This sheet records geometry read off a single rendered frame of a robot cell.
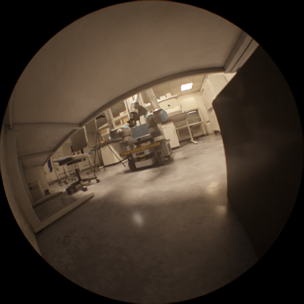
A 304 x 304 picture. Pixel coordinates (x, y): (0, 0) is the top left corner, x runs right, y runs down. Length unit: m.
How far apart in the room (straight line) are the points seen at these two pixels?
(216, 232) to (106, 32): 0.75
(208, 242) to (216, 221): 0.09
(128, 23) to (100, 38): 0.11
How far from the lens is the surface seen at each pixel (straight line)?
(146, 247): 0.38
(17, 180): 0.85
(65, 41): 0.47
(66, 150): 6.91
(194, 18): 0.53
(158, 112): 1.32
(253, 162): 0.25
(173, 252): 0.34
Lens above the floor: 0.31
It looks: 4 degrees down
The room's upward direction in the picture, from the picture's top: 16 degrees counter-clockwise
